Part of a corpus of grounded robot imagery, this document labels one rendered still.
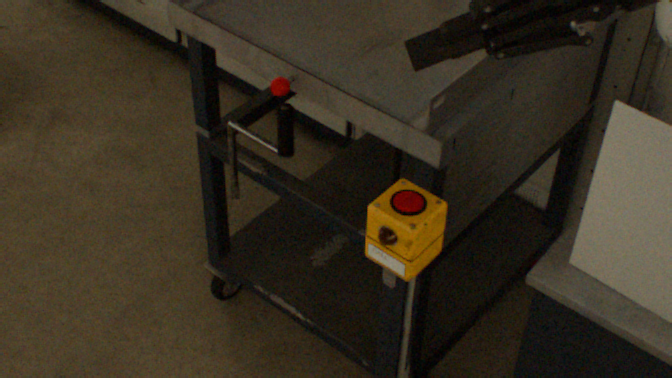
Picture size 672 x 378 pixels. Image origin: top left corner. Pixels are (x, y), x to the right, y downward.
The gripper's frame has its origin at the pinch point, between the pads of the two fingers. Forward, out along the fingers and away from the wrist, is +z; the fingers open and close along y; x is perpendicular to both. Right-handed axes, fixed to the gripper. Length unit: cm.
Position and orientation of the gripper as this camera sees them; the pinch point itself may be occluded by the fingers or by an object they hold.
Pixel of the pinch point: (444, 43)
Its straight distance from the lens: 90.2
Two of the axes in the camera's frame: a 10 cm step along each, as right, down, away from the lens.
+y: -3.3, -5.7, -7.5
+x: 1.8, 7.4, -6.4
